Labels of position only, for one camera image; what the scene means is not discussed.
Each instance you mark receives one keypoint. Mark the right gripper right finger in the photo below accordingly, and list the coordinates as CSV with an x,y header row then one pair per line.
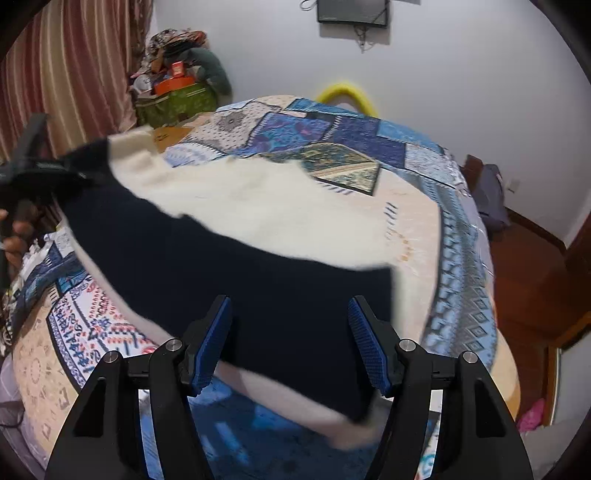
x,y
478,438

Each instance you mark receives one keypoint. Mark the black and cream striped sweater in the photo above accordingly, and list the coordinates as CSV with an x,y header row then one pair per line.
x,y
163,242

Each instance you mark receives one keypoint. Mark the pile of patterned clothes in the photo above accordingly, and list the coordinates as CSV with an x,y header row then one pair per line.
x,y
165,45

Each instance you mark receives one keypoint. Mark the person's left hand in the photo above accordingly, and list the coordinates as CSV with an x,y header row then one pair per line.
x,y
16,243

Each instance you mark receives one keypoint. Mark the pink slipper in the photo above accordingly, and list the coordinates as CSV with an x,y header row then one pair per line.
x,y
532,418

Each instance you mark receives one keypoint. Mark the blue patchwork bedspread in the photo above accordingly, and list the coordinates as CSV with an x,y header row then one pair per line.
x,y
443,279

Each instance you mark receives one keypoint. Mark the striped pink curtain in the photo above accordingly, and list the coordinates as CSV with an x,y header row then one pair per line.
x,y
73,61

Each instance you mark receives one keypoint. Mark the wooden lap desk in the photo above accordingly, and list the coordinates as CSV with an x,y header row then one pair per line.
x,y
164,137

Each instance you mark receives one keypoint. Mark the green storage basket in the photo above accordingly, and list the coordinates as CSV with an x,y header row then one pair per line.
x,y
175,106

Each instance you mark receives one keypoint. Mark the orange box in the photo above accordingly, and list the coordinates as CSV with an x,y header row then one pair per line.
x,y
178,79

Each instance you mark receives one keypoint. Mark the dark green jacket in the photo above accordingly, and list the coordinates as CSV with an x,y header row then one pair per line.
x,y
207,68

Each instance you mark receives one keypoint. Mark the grey backpack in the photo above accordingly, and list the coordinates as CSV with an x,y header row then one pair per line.
x,y
489,197

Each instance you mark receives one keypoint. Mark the yellow foam tube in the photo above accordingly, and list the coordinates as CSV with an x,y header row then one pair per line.
x,y
349,91

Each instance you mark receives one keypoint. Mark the wall power socket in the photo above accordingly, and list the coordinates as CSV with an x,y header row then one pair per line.
x,y
513,185

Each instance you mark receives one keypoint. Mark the small wall monitor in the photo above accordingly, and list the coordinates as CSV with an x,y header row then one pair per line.
x,y
374,13

